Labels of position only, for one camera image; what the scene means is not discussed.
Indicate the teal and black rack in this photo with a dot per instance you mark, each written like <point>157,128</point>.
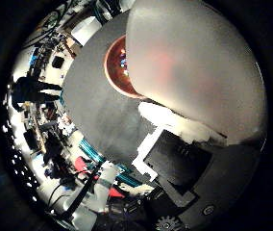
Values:
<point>91,152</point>

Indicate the red-brown bowl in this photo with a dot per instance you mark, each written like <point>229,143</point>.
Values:
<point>117,67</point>

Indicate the black stand pole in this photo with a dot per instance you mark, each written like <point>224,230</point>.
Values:
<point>82,192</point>

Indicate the person in dark blue clothes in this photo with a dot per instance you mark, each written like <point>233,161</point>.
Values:
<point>30,91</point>

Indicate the red fabric item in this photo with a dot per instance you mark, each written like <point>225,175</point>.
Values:
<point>81,164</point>

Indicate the small black monitor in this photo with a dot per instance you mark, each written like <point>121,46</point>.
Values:
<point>58,61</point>

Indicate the translucent white plastic cup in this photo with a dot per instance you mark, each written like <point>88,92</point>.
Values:
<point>191,64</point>

